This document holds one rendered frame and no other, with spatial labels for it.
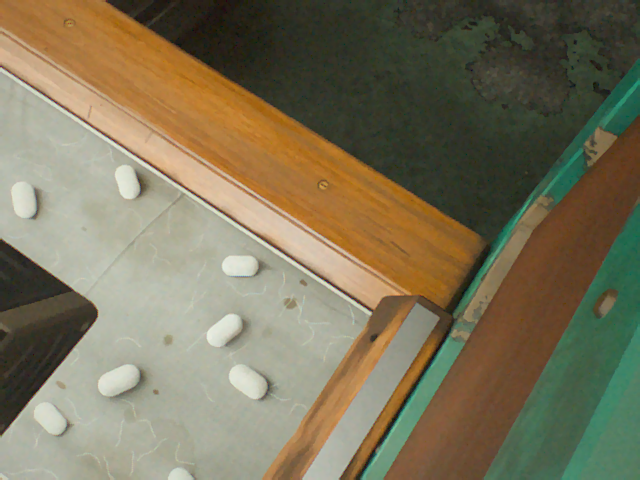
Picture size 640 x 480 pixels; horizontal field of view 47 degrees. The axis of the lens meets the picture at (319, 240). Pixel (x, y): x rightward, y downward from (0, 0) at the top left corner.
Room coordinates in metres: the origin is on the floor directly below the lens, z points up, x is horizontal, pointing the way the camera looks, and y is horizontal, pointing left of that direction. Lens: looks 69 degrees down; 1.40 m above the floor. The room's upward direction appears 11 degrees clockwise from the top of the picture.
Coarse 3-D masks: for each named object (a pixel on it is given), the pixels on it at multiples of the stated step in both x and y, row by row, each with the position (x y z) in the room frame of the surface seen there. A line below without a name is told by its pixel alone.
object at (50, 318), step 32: (0, 256) 0.09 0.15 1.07; (0, 288) 0.07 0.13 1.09; (32, 288) 0.08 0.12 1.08; (64, 288) 0.08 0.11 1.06; (0, 320) 0.06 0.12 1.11; (32, 320) 0.06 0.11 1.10; (64, 320) 0.07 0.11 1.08; (0, 352) 0.04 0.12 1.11; (32, 352) 0.05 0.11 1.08; (64, 352) 0.06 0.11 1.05; (0, 384) 0.03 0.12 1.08; (32, 384) 0.04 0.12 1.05; (0, 416) 0.02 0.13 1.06
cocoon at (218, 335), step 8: (224, 320) 0.16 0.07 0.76; (232, 320) 0.16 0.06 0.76; (240, 320) 0.16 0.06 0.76; (216, 328) 0.15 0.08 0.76; (224, 328) 0.15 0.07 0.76; (232, 328) 0.15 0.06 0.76; (240, 328) 0.15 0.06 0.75; (208, 336) 0.14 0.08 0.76; (216, 336) 0.14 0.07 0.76; (224, 336) 0.14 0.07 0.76; (232, 336) 0.15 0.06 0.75; (216, 344) 0.14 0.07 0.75; (224, 344) 0.14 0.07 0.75
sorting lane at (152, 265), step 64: (0, 128) 0.31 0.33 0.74; (64, 128) 0.33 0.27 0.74; (0, 192) 0.25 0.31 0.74; (64, 192) 0.26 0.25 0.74; (64, 256) 0.19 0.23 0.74; (128, 256) 0.21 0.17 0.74; (192, 256) 0.22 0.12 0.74; (256, 256) 0.23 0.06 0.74; (128, 320) 0.15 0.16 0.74; (192, 320) 0.16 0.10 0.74; (256, 320) 0.17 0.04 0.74; (320, 320) 0.18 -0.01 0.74; (64, 384) 0.08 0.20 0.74; (192, 384) 0.10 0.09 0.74; (320, 384) 0.12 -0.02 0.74; (0, 448) 0.02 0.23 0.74; (64, 448) 0.03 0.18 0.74; (128, 448) 0.04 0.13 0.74; (192, 448) 0.05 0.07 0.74; (256, 448) 0.06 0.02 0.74
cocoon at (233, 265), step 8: (232, 256) 0.22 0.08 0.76; (240, 256) 0.22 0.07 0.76; (248, 256) 0.22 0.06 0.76; (224, 264) 0.21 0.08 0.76; (232, 264) 0.21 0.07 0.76; (240, 264) 0.21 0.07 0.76; (248, 264) 0.21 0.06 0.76; (256, 264) 0.22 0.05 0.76; (232, 272) 0.21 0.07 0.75; (240, 272) 0.21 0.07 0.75; (248, 272) 0.21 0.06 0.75
